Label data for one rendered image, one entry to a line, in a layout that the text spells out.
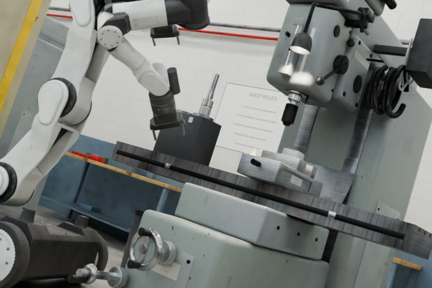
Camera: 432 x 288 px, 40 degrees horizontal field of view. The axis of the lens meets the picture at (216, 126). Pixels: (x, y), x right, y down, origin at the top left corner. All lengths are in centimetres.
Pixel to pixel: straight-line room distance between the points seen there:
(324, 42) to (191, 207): 73
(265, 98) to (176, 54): 168
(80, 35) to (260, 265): 98
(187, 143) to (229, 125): 517
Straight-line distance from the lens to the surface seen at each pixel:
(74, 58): 211
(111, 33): 189
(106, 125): 885
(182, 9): 189
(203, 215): 195
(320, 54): 210
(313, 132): 253
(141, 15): 189
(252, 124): 732
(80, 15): 212
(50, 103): 205
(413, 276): 611
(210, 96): 240
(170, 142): 240
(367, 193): 238
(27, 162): 211
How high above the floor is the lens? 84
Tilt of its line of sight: 7 degrees up
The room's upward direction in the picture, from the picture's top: 18 degrees clockwise
